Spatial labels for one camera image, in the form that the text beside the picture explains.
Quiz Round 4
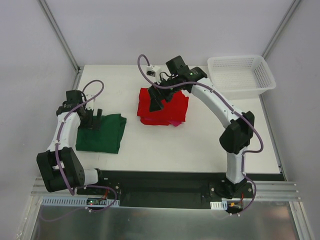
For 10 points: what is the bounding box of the red t shirt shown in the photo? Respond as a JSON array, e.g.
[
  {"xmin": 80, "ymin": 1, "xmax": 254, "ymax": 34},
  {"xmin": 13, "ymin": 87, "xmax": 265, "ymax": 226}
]
[{"xmin": 137, "ymin": 88, "xmax": 189, "ymax": 123}]

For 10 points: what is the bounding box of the pink t shirt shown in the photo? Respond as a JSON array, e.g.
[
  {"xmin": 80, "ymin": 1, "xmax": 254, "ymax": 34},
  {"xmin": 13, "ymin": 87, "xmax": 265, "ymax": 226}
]
[{"xmin": 140, "ymin": 117, "xmax": 182, "ymax": 127}]

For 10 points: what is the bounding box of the green t shirt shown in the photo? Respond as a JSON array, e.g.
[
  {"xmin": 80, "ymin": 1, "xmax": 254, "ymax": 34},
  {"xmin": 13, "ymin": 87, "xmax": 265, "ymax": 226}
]
[{"xmin": 75, "ymin": 113, "xmax": 127, "ymax": 154}]

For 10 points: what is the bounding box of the white plastic basket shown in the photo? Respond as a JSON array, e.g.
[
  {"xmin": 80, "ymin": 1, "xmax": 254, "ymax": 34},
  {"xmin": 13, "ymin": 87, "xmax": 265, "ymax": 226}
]
[{"xmin": 207, "ymin": 55, "xmax": 276, "ymax": 100}]

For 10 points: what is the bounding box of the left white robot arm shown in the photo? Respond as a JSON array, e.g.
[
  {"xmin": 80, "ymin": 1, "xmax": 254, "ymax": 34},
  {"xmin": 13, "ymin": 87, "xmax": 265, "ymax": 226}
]
[{"xmin": 36, "ymin": 90, "xmax": 106, "ymax": 195}]

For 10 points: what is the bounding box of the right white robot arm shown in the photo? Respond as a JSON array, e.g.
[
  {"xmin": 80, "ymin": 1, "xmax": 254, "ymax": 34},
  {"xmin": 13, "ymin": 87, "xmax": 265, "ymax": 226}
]
[{"xmin": 143, "ymin": 56, "xmax": 255, "ymax": 199}]

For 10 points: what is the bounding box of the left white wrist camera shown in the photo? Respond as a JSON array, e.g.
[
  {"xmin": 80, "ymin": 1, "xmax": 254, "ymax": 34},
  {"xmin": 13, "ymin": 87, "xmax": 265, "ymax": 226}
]
[{"xmin": 84, "ymin": 94, "xmax": 96, "ymax": 111}]

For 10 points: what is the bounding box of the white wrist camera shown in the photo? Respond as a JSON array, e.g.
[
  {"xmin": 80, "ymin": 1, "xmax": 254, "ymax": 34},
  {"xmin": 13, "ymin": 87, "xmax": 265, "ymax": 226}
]
[
  {"xmin": 84, "ymin": 94, "xmax": 96, "ymax": 111},
  {"xmin": 146, "ymin": 65, "xmax": 162, "ymax": 83}
]

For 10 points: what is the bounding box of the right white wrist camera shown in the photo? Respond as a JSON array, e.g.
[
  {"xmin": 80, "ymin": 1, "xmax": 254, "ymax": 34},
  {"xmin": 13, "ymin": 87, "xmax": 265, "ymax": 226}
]
[{"xmin": 146, "ymin": 65, "xmax": 162, "ymax": 83}]

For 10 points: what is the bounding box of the left white cable duct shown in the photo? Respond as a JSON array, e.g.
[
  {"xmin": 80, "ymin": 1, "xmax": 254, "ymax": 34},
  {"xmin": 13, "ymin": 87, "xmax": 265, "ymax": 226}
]
[{"xmin": 42, "ymin": 196, "xmax": 120, "ymax": 208}]

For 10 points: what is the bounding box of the white cable duct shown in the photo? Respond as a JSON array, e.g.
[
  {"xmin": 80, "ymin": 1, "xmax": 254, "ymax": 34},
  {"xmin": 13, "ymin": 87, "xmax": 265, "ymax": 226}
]
[
  {"xmin": 42, "ymin": 196, "xmax": 120, "ymax": 208},
  {"xmin": 210, "ymin": 200, "xmax": 228, "ymax": 211}
]

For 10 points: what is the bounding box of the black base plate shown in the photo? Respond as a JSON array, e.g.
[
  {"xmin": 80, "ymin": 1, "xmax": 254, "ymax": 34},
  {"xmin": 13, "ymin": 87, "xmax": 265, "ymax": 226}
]
[{"xmin": 77, "ymin": 170, "xmax": 254, "ymax": 209}]

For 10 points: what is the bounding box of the right white cable duct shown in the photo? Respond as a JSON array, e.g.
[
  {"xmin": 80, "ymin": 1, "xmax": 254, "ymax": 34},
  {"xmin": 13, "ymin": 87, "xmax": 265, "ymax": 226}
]
[{"xmin": 210, "ymin": 200, "xmax": 228, "ymax": 211}]

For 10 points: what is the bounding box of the aluminium frame rail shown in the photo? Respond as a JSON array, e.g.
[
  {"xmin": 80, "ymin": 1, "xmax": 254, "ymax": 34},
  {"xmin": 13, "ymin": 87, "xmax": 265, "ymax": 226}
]
[{"xmin": 31, "ymin": 175, "xmax": 301, "ymax": 201}]

